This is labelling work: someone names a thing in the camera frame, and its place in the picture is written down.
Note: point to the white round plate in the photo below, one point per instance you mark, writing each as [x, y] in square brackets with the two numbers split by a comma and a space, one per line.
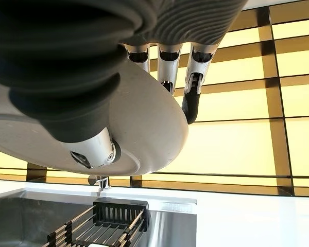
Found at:
[144, 123]

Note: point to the stainless steel sink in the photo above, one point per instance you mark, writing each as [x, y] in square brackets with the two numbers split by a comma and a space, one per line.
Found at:
[167, 223]

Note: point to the black sink caddy basket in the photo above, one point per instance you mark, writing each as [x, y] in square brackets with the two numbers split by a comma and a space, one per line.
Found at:
[119, 212]

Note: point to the chrome faucet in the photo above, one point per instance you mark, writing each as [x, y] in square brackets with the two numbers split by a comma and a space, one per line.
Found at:
[100, 181]

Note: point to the roll-up sink drying rack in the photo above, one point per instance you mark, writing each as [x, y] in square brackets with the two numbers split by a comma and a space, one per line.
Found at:
[98, 231]

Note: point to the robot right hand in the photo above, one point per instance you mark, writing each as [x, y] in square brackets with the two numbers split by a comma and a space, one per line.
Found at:
[67, 64]

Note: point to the white sponge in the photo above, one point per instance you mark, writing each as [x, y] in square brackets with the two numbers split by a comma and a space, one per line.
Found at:
[99, 244]

